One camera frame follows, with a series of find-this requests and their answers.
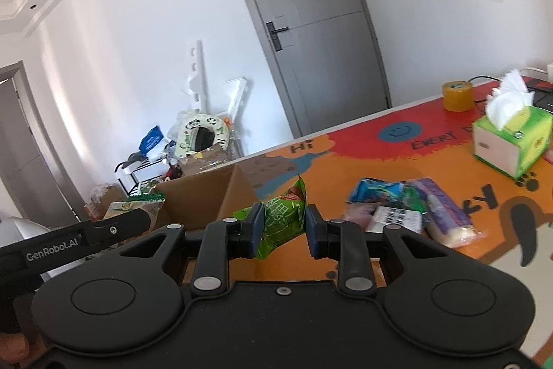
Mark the pink snack pack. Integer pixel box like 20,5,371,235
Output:
342,203,377,230

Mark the white labelled snack pack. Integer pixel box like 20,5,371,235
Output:
366,206,424,233

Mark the blue snack packet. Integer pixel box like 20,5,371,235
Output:
348,178,405,203

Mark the green snack packet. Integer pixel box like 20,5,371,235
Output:
229,177,307,260

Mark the purple bread pack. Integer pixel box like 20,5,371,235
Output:
408,178,479,248

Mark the person left hand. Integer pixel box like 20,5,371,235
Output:
0,332,30,365

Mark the SF cardboard box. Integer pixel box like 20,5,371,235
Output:
178,144,232,176

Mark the small brown cardboard box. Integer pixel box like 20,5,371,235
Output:
83,184,125,221

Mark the panda toilet seat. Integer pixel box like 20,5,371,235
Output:
174,112,231,158

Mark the blue plastic bag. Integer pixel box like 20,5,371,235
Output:
139,126,164,157

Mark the tall white foam board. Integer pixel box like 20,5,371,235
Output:
182,40,207,113

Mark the yellow tape roll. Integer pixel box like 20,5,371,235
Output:
441,81,474,112

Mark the green tissue box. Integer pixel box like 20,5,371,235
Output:
471,69,552,179

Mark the grey door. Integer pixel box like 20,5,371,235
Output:
245,0,391,138

